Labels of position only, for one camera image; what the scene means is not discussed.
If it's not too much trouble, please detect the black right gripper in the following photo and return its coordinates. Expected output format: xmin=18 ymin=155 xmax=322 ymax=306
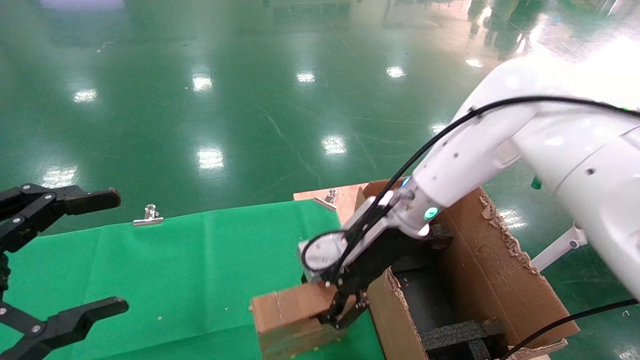
xmin=320 ymin=227 xmax=436 ymax=329

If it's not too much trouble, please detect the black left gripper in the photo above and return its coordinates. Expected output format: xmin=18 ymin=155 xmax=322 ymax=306
xmin=0 ymin=183 xmax=129 ymax=360

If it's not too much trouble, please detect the small brown cardboard box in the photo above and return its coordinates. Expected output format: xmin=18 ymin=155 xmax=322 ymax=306
xmin=250 ymin=282 xmax=368 ymax=360

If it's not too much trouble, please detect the large open cardboard carton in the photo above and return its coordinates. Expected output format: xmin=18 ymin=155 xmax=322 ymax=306
xmin=347 ymin=180 xmax=581 ymax=360

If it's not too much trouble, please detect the silver binder clip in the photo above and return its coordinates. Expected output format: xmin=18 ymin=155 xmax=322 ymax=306
xmin=133 ymin=204 xmax=165 ymax=227
xmin=313 ymin=189 xmax=339 ymax=211

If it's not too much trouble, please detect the black foam insert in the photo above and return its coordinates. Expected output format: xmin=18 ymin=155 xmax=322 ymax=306
xmin=427 ymin=223 xmax=454 ymax=249
xmin=420 ymin=318 xmax=506 ymax=360

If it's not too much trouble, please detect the large green tablecloth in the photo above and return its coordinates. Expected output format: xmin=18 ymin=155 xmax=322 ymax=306
xmin=0 ymin=200 xmax=386 ymax=360

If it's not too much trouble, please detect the white table strut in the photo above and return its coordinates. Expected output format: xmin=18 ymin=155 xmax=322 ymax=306
xmin=530 ymin=224 xmax=588 ymax=273

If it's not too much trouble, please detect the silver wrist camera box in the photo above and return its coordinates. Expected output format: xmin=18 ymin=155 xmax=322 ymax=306
xmin=297 ymin=231 xmax=351 ymax=286

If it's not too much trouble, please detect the silver camera mount bracket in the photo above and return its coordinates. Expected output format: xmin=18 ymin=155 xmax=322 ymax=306
xmin=356 ymin=195 xmax=401 ymax=227

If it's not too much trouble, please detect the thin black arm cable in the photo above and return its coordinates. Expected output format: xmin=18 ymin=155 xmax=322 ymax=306
xmin=500 ymin=298 xmax=640 ymax=360

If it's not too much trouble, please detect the black camera cable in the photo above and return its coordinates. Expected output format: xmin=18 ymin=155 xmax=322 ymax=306
xmin=332 ymin=96 xmax=640 ymax=281

